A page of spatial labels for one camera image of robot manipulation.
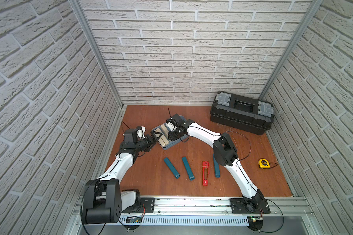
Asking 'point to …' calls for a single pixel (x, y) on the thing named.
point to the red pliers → (205, 165)
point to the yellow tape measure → (264, 163)
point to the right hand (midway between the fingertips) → (172, 136)
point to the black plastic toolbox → (243, 113)
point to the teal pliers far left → (171, 167)
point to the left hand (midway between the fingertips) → (160, 135)
